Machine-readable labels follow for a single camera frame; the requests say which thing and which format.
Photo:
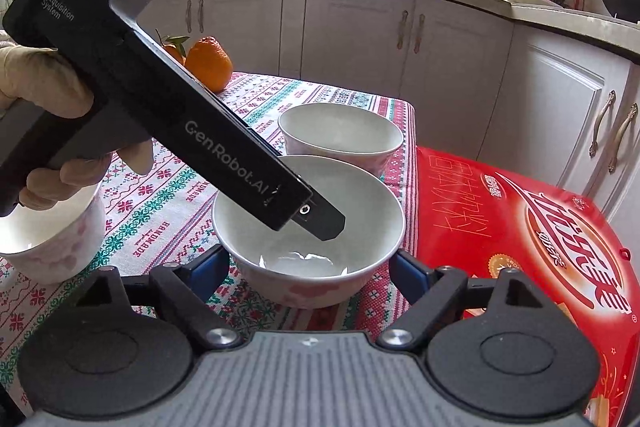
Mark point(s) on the white kitchen cabinets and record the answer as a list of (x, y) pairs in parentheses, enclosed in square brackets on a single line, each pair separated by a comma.
[(529, 100)]

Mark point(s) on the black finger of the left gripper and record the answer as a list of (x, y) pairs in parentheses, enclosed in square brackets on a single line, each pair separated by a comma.
[(320, 218)]

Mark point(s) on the white bowl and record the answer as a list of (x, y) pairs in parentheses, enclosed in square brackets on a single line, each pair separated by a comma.
[(326, 253), (347, 133), (52, 246)]

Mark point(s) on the red gift box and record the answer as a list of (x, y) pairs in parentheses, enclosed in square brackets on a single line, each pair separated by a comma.
[(482, 220)]

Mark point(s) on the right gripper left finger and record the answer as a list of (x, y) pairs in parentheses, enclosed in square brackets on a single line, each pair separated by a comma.
[(181, 294)]

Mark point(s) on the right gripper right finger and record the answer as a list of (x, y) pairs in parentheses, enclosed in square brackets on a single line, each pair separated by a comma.
[(434, 297)]

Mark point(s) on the large orange tangerine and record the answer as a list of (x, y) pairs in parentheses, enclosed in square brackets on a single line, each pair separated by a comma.
[(210, 64)]

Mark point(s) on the gloved left hand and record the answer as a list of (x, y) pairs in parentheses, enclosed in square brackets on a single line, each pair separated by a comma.
[(43, 77)]

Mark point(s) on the orange with leaf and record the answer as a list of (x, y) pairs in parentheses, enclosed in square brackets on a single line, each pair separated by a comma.
[(174, 45)]

